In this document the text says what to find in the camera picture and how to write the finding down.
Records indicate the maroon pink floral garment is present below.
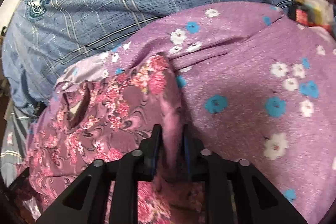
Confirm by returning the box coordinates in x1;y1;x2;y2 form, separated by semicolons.
16;55;205;224

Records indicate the grey striped cloth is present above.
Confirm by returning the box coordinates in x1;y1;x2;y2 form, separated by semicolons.
4;106;34;161

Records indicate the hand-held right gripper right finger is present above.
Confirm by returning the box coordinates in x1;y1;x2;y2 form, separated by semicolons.
182;132;308;224

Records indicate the purple flowered bedsheet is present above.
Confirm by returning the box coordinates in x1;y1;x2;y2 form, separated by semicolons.
26;2;336;224

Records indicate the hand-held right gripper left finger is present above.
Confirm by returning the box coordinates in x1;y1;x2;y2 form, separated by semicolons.
35;124;163;224

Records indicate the small red box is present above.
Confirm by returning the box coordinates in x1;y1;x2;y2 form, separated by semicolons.
295;8;310;23

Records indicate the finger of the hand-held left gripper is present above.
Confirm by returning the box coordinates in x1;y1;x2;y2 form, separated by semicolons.
9;168;30;190

